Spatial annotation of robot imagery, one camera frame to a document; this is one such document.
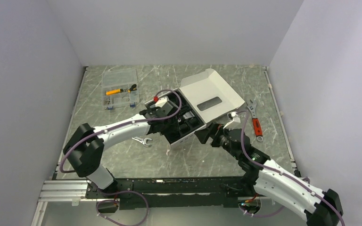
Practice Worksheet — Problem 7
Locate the silver combination wrench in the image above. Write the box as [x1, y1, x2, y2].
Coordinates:
[132, 137, 152, 147]

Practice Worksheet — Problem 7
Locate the white hair clipper box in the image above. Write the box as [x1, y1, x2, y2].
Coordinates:
[145, 69, 245, 149]

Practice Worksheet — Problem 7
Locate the red handled adjustable wrench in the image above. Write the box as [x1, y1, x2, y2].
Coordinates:
[247, 100, 263, 142]

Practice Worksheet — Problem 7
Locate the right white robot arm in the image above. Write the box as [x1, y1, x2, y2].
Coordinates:
[194, 123, 343, 226]

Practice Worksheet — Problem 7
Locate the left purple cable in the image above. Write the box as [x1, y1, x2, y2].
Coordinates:
[59, 89, 182, 226]

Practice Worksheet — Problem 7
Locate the clear plastic organizer box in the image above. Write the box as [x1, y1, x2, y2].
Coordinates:
[101, 68, 140, 110]

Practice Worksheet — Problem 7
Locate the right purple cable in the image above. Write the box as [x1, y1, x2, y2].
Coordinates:
[235, 110, 346, 226]

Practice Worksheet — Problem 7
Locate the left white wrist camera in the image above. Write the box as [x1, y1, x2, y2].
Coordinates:
[151, 96, 169, 109]

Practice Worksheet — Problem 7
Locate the black yellow small tool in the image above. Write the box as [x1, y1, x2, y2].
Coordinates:
[127, 84, 137, 93]

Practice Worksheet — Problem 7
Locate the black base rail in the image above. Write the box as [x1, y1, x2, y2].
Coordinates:
[86, 176, 255, 210]

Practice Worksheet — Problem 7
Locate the purple cable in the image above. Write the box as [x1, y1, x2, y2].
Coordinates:
[235, 110, 346, 226]
[59, 89, 182, 226]

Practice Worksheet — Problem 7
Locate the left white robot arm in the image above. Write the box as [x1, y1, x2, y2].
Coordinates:
[63, 100, 182, 198]

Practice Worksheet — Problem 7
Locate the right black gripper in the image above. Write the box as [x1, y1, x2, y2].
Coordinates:
[195, 121, 241, 160]

